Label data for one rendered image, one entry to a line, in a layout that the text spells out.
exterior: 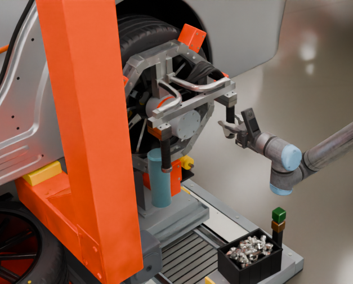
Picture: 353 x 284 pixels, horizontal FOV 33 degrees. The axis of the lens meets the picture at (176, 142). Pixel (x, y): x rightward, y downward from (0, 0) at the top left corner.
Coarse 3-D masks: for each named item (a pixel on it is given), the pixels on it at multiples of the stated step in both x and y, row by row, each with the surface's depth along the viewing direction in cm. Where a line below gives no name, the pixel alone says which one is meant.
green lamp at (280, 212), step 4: (276, 208) 223; (280, 208) 223; (272, 212) 223; (276, 212) 222; (280, 212) 221; (284, 212) 222; (272, 216) 224; (276, 216) 222; (280, 216) 221; (284, 216) 223; (276, 220) 223; (280, 220) 222
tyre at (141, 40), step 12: (120, 24) 242; (132, 24) 241; (144, 24) 241; (156, 24) 244; (168, 24) 250; (120, 36) 235; (132, 36) 233; (144, 36) 234; (156, 36) 238; (168, 36) 242; (120, 48) 230; (132, 48) 233; (144, 48) 237
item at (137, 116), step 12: (180, 60) 263; (180, 72) 270; (144, 84) 248; (132, 96) 246; (192, 96) 269; (132, 108) 249; (144, 108) 259; (132, 120) 252; (144, 120) 257; (132, 132) 278; (144, 132) 278; (132, 144) 269; (144, 144) 270; (156, 144) 270; (144, 156) 263
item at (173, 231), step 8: (200, 208) 303; (208, 208) 300; (184, 216) 299; (192, 216) 298; (200, 216) 299; (208, 216) 303; (168, 224) 293; (176, 224) 294; (184, 224) 293; (192, 224) 297; (160, 232) 290; (168, 232) 287; (176, 232) 291; (184, 232) 295; (160, 240) 286; (168, 240) 290
